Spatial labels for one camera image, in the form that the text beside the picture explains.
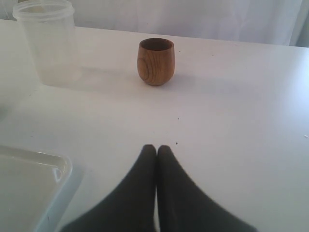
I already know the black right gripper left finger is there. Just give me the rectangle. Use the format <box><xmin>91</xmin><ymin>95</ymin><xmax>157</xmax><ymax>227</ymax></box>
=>
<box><xmin>62</xmin><ymin>145</ymin><xmax>156</xmax><ymax>232</ymax></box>

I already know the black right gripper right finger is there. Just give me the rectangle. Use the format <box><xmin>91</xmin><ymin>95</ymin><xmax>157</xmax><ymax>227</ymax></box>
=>
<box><xmin>156</xmin><ymin>145</ymin><xmax>257</xmax><ymax>232</ymax></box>

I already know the white plastic tray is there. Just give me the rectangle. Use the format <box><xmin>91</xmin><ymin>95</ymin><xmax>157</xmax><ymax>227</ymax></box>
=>
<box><xmin>0</xmin><ymin>145</ymin><xmax>72</xmax><ymax>232</ymax></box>

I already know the translucent plastic container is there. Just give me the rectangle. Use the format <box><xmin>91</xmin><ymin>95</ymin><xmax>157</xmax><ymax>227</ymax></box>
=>
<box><xmin>13</xmin><ymin>0</ymin><xmax>80</xmax><ymax>87</ymax></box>

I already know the brown wooden cup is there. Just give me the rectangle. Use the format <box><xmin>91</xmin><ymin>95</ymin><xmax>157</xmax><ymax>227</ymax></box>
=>
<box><xmin>137</xmin><ymin>38</ymin><xmax>175</xmax><ymax>86</ymax></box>

